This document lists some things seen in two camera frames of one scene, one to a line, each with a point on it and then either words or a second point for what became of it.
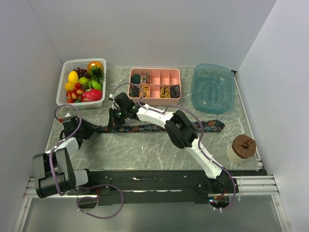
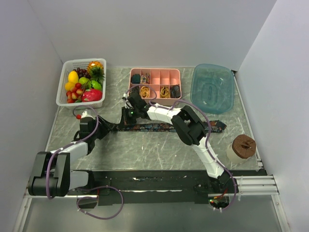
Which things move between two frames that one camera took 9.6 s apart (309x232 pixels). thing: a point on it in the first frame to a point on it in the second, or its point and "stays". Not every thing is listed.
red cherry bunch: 75,93 stays
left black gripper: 91,128 to 106,126
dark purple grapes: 82,73 stays
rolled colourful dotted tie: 145,79 stays
